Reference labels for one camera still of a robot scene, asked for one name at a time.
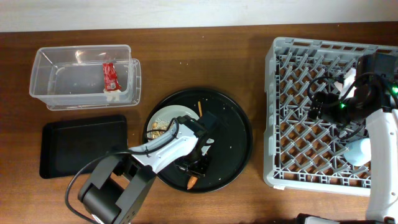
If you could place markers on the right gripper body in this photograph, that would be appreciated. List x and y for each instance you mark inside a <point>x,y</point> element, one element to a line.
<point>333,109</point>

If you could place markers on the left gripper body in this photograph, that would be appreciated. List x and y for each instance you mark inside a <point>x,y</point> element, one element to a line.
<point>196,163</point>

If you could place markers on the orange carrot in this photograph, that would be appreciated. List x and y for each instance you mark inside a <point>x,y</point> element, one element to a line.
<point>191,182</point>

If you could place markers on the food scraps pile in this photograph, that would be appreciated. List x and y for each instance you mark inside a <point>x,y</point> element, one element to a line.
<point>158,128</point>

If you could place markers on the wooden chopstick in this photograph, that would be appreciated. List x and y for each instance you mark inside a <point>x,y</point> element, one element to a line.
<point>200,109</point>

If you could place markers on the grey plate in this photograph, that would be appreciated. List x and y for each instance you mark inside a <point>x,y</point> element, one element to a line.
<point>169,112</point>

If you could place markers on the light blue cup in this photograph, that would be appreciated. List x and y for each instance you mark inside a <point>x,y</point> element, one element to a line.
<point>359,152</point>

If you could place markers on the red snack wrapper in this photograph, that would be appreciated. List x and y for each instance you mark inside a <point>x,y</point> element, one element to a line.
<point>112,88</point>

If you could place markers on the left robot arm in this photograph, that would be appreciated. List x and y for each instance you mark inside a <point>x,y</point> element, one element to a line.
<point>118,185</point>

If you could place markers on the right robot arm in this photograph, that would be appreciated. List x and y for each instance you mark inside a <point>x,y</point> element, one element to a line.
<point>371,99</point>

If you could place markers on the grey dishwasher rack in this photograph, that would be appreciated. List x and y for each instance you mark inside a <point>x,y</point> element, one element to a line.
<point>301,153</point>

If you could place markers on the round black serving tray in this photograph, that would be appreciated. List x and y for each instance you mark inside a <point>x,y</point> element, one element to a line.
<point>233,141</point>

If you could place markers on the black rectangular tray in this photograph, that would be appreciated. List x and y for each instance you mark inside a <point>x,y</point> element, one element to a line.
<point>67,146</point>

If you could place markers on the clear plastic bin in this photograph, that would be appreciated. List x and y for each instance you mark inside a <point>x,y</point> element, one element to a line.
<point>72,78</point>

